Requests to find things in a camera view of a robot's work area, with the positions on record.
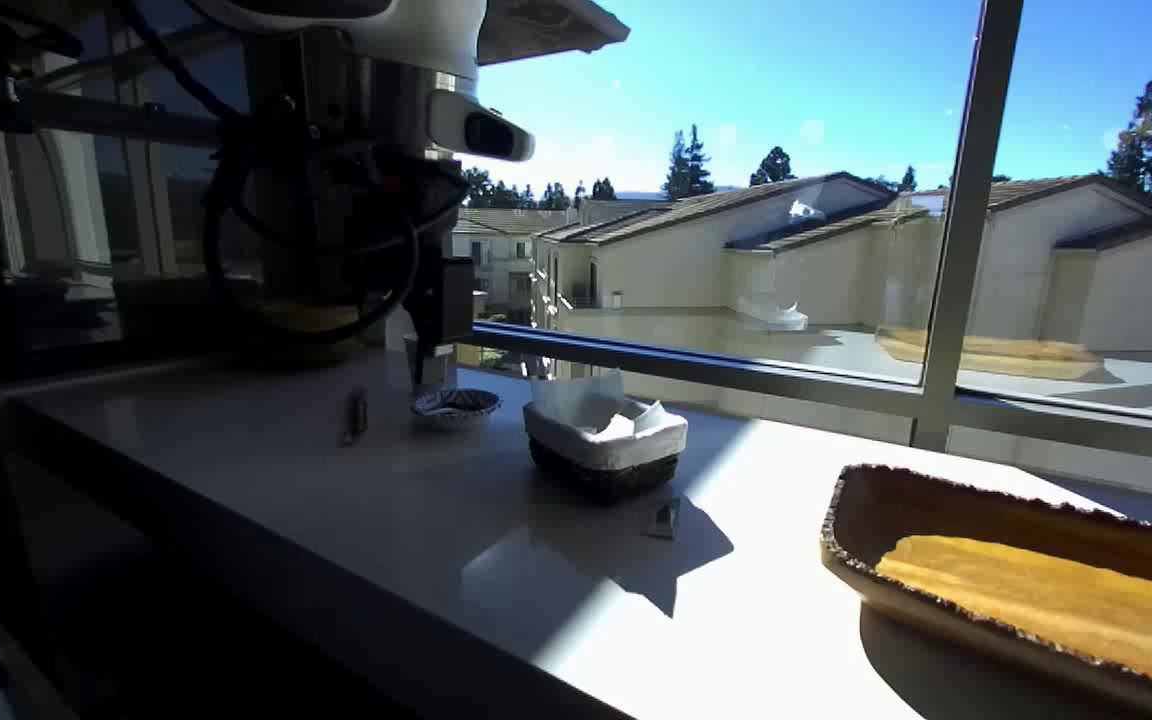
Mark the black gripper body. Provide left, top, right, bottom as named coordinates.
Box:
left=409, top=250, right=478, bottom=353

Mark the white paper towel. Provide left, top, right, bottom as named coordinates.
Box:
left=527, top=373, right=632, bottom=431

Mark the white and navy box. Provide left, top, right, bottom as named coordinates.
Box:
left=524, top=392, right=691, bottom=509

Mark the white patterned paper cup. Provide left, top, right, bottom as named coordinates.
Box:
left=410, top=339, right=458, bottom=395

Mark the blue patterned small bowl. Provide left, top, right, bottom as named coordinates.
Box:
left=410, top=383, right=504, bottom=426

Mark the beige house with dark roof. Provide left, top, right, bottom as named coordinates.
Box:
left=589, top=168, right=1152, bottom=363

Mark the dark conifer tree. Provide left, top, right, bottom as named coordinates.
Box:
left=1104, top=73, right=1152, bottom=205
left=661, top=121, right=719, bottom=205

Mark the yellow rectangular tray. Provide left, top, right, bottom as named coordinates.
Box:
left=815, top=461, right=1152, bottom=720

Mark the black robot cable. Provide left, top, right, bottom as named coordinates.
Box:
left=195, top=125, right=471, bottom=349

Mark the window frame bottom rail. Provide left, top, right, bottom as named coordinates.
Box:
left=471, top=319, right=1152, bottom=469

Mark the window frame post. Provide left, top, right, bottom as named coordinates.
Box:
left=906, top=0, right=1028, bottom=450

